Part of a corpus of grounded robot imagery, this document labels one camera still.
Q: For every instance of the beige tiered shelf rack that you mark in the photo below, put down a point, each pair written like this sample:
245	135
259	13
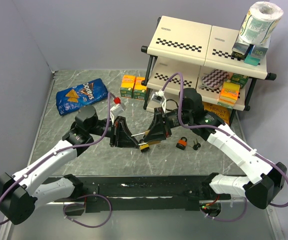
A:
196	49

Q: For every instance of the patterned oven mitt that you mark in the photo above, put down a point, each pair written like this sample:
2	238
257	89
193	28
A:
214	80

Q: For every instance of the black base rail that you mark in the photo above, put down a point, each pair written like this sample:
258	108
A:
146	192

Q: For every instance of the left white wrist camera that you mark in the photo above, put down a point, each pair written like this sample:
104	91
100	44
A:
118	108

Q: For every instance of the right orange green box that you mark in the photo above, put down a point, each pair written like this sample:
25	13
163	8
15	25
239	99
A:
139	90

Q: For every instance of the green box on shelf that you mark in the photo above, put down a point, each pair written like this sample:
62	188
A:
239	79

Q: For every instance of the toilet paper roll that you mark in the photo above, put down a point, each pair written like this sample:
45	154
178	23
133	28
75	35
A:
259	22

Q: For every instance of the orange padlock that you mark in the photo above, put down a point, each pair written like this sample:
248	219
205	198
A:
182	143

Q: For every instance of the orange Honey Dijon bag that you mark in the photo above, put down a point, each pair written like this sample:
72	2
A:
223	112

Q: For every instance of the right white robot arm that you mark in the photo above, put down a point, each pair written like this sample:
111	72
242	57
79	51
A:
262	181

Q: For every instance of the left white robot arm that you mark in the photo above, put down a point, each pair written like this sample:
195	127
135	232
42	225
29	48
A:
24	191

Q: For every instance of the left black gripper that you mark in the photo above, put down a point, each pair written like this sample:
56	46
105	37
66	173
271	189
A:
122	136

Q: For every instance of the blue Doritos bag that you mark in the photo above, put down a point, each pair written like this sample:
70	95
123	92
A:
73	98

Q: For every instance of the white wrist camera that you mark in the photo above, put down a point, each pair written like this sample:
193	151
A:
118	108
159	97

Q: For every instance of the orange green box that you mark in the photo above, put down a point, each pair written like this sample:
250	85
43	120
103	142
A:
127	86
139	90

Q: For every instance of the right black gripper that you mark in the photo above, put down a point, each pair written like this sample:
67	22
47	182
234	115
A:
157	129

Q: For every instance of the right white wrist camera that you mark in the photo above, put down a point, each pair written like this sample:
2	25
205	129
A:
159	97

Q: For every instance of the left orange green box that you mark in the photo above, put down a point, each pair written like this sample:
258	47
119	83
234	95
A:
127	86

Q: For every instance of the orange yellow sponge pack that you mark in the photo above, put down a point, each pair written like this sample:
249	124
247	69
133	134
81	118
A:
229	94

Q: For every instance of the black-headed keys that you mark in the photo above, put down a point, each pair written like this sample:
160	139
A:
196	145

